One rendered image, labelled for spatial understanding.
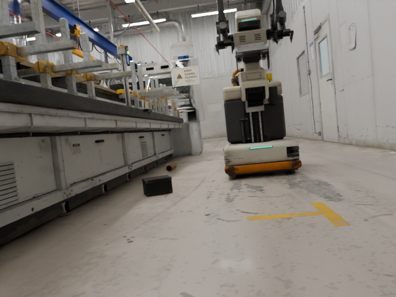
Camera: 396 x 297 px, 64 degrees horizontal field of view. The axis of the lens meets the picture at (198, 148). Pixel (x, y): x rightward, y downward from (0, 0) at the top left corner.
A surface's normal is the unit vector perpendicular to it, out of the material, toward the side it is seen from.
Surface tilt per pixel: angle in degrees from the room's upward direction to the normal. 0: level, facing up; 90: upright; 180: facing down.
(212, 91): 90
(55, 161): 90
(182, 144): 90
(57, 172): 90
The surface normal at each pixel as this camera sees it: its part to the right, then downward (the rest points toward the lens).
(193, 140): -0.10, 0.06
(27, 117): 0.99, -0.10
